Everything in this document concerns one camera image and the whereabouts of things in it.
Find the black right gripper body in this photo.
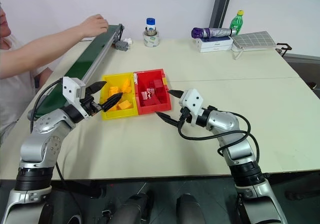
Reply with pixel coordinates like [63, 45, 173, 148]
[178, 107, 193, 125]

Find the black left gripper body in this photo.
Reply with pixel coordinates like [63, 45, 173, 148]
[80, 93, 104, 116]

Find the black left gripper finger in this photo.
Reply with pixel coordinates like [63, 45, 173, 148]
[85, 81, 108, 95]
[100, 92, 124, 113]

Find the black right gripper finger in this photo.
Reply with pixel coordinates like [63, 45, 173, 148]
[167, 89, 186, 98]
[155, 111, 182, 128]

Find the green conveyor belt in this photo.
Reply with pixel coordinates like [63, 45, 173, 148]
[34, 23, 125, 121]

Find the small grey white motor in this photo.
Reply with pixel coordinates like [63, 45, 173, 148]
[114, 39, 131, 52]

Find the person's bare hand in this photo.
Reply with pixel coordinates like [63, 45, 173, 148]
[79, 14, 110, 38]

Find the flat yellow block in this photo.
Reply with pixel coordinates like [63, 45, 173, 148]
[117, 100, 134, 111]

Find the long red block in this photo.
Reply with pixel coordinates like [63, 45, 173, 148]
[155, 87, 168, 104]

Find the yellow plastic bin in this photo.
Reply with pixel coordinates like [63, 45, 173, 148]
[99, 72, 140, 121]

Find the red plastic bin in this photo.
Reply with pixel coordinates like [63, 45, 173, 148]
[133, 69, 173, 116]

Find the tall yellow block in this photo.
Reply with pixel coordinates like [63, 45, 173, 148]
[121, 78, 133, 94]

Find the red block with white print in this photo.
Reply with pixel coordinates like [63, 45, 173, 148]
[140, 88, 157, 106]

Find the white tape roll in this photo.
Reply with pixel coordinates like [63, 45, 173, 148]
[142, 29, 161, 48]

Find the white printer paper tray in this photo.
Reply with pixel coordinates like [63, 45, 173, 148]
[198, 43, 234, 54]

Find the white box with dark lid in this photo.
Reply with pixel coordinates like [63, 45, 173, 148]
[193, 35, 234, 48]

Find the folded grey purple umbrella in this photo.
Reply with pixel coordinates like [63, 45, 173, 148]
[191, 27, 237, 39]

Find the blue capped white bottle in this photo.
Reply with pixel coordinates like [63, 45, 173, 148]
[145, 18, 157, 36]

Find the person's white shirt torso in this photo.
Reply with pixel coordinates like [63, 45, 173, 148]
[0, 35, 55, 145]

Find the dark rounded shape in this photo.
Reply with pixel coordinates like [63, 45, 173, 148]
[106, 192, 151, 224]
[175, 193, 206, 224]

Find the green plastic bottle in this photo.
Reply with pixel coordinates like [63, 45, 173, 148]
[229, 9, 245, 33]

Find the person's head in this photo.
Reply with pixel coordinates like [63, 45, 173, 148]
[0, 2, 13, 50]

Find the black table clamp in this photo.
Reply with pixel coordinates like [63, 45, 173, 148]
[275, 43, 293, 58]

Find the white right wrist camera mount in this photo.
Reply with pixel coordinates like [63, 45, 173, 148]
[179, 88, 205, 127]

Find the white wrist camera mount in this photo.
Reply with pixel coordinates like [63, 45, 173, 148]
[62, 76, 88, 120]
[179, 88, 205, 127]

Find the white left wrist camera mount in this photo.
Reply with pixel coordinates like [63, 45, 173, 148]
[62, 76, 88, 120]

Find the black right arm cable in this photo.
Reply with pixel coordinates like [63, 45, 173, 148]
[177, 111, 261, 166]

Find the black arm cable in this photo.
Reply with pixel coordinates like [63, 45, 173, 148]
[29, 79, 64, 132]
[177, 111, 261, 166]

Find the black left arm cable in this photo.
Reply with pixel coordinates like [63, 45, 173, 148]
[29, 79, 64, 132]

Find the grey wall post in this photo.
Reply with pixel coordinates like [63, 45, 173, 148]
[208, 0, 235, 30]

